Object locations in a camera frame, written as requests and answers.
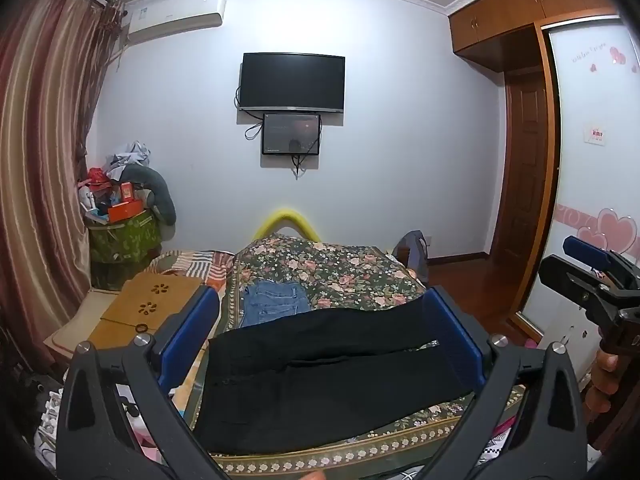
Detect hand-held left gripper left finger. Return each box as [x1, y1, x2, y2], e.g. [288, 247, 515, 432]
[57, 286, 236, 480]

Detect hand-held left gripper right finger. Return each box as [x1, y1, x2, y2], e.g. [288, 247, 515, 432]
[420, 285, 588, 480]

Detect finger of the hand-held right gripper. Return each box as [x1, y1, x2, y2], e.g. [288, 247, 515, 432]
[539, 255, 640, 328]
[562, 235, 640, 281]

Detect black pants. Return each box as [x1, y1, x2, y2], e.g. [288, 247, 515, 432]
[192, 296, 476, 456]

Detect person's right hand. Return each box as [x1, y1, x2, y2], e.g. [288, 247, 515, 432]
[584, 350, 623, 413]

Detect striped cloth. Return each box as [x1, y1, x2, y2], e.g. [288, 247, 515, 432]
[150, 249, 236, 291]

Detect wooden lap table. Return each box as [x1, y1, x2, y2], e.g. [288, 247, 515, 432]
[87, 272, 206, 353]

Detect white heart-print wardrobe door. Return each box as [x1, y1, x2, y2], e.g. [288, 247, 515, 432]
[520, 12, 640, 396]

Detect blue denim shorts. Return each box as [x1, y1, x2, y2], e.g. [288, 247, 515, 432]
[239, 280, 312, 328]

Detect grey backpack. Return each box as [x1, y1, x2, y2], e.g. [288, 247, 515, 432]
[391, 230, 431, 283]

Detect brown wooden door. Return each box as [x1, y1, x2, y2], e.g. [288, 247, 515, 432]
[487, 67, 551, 261]

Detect green storage box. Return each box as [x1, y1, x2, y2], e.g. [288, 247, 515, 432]
[87, 208, 161, 291]

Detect dark floral blanket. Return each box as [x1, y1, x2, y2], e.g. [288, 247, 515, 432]
[175, 232, 526, 480]

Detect grey plush pillow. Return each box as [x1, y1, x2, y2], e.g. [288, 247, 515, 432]
[120, 165, 177, 226]

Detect orange box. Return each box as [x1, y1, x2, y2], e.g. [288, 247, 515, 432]
[107, 199, 146, 223]

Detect beige flat board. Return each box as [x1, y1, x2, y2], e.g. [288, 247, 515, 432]
[42, 287, 131, 361]

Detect pale crumpled clothes pile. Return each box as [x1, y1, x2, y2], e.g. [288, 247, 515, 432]
[104, 140, 152, 181]

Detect small black monitor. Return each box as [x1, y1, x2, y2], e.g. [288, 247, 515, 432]
[262, 111, 322, 156]

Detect wooden overhead cabinets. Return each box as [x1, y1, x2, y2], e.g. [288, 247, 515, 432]
[447, 0, 623, 73]

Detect striped pink curtain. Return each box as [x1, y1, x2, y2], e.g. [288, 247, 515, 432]
[0, 0, 126, 376]

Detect white air conditioner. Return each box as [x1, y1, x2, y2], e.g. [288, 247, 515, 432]
[122, 0, 228, 46]

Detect black wall television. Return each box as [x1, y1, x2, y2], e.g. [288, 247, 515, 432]
[238, 52, 346, 112]

